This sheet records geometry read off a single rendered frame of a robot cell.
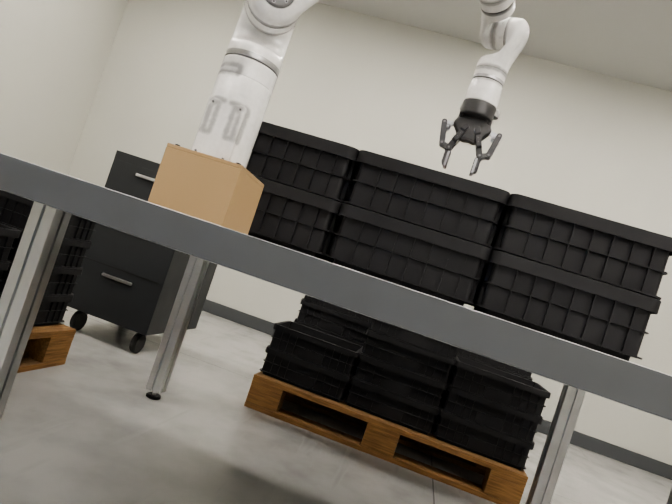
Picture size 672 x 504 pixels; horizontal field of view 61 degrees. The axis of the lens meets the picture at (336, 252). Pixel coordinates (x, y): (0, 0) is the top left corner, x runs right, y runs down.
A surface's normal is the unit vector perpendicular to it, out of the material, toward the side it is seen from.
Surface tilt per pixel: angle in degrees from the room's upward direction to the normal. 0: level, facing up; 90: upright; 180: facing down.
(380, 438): 90
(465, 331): 90
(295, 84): 90
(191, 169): 90
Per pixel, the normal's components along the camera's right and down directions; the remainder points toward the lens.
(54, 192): -0.15, -0.07
